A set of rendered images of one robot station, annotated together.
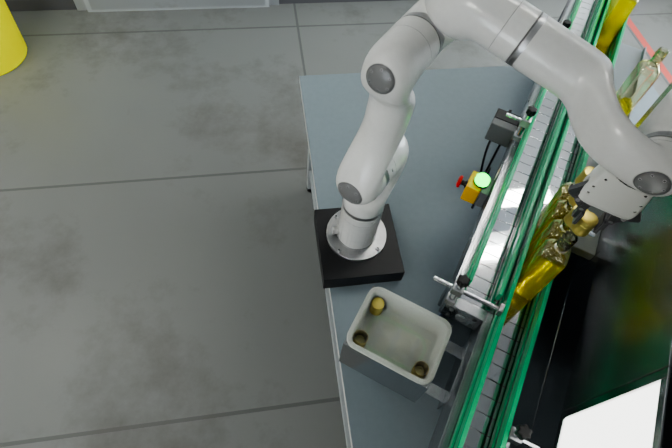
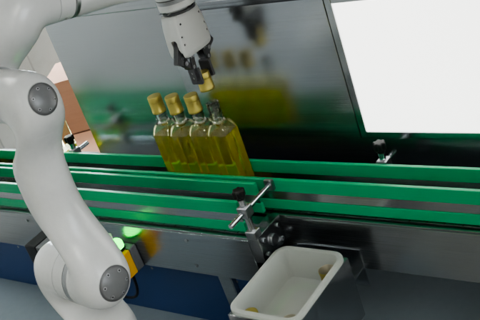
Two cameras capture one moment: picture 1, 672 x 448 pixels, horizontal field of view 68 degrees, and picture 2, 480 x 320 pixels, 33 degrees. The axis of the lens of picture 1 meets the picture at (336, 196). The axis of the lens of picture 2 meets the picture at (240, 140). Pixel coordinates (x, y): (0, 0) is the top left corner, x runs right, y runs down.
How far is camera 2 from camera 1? 1.11 m
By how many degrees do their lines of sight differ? 58
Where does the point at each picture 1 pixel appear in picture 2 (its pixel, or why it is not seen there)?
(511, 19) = not seen: outside the picture
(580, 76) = not seen: outside the picture
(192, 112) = not seen: outside the picture
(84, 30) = not seen: outside the picture
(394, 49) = (22, 74)
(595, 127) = not seen: outside the picture
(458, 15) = (28, 7)
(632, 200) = (198, 21)
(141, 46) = not seen: outside the picture
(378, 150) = (82, 211)
